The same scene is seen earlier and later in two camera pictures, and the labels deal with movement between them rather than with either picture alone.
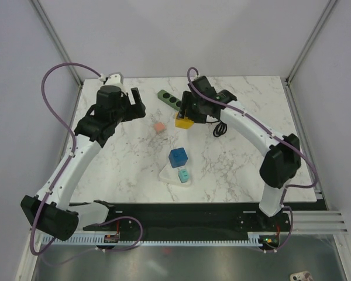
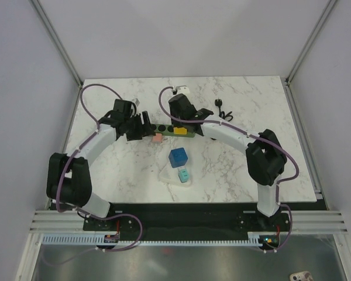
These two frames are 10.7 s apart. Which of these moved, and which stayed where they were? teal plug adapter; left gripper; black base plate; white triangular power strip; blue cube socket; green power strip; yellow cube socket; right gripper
Moved: yellow cube socket; left gripper; green power strip; right gripper
Stayed: white triangular power strip; black base plate; teal plug adapter; blue cube socket
